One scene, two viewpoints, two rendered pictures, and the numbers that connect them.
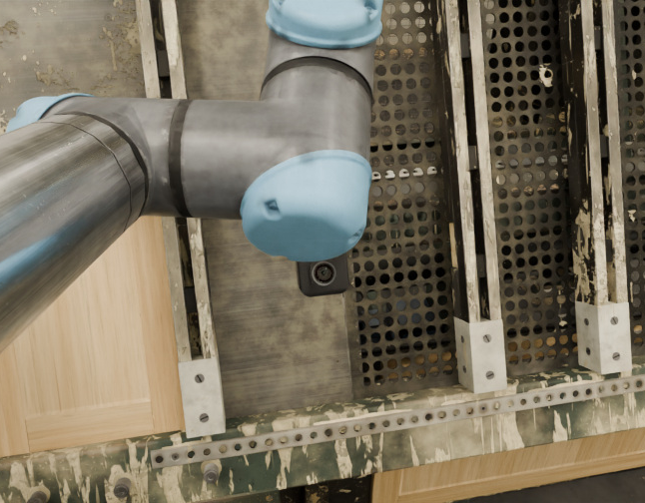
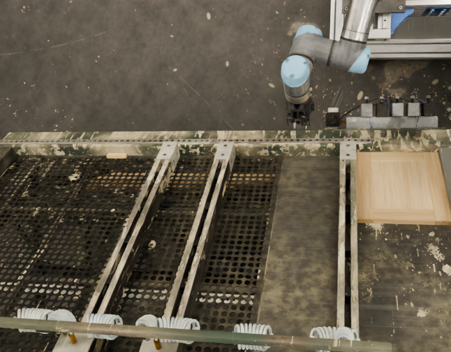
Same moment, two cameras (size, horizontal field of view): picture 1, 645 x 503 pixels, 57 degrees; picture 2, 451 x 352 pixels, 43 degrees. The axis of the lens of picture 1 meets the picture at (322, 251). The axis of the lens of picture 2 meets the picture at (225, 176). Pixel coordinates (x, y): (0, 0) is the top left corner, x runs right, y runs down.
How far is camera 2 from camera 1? 1.59 m
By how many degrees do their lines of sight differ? 47
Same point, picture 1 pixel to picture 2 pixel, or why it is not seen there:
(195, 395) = (350, 151)
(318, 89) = (301, 47)
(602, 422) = (181, 133)
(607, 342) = (170, 149)
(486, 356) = (225, 150)
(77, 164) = (348, 17)
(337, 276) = not seen: hidden behind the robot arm
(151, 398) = (370, 160)
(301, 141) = (308, 36)
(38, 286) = not seen: outside the picture
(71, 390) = (404, 166)
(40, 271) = not seen: outside the picture
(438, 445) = (253, 134)
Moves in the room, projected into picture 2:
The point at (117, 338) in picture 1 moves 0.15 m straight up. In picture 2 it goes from (382, 177) to (385, 182)
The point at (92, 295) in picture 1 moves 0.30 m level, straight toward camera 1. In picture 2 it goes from (392, 190) to (370, 110)
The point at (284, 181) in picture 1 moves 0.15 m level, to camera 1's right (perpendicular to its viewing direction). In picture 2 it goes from (313, 29) to (261, 22)
